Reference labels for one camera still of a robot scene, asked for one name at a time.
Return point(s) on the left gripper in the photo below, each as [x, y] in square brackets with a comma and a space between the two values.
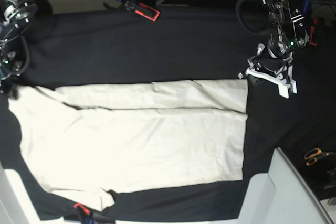
[266, 65]

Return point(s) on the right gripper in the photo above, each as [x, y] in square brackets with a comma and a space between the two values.
[10, 87]

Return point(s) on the white T-shirt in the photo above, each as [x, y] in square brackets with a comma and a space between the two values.
[82, 142]

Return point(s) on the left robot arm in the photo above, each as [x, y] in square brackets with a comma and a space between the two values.
[286, 27]

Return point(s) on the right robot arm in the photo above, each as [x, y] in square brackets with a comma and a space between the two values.
[16, 16]

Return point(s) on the orange black clamp right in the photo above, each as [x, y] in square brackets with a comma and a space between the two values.
[316, 30]

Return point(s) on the blue orange clamp tool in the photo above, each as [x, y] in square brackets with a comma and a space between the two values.
[140, 9]

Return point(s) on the orange clamp bottom edge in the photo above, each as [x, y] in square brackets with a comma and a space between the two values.
[81, 208]

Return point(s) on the orange handled scissors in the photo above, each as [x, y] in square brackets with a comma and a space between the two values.
[316, 154]

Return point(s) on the white table frame left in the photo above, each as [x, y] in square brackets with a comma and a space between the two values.
[16, 206]

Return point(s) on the white table frame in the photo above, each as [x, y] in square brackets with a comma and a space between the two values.
[281, 195]
[16, 206]

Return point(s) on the white table frame right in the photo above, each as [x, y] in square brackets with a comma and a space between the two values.
[281, 195]

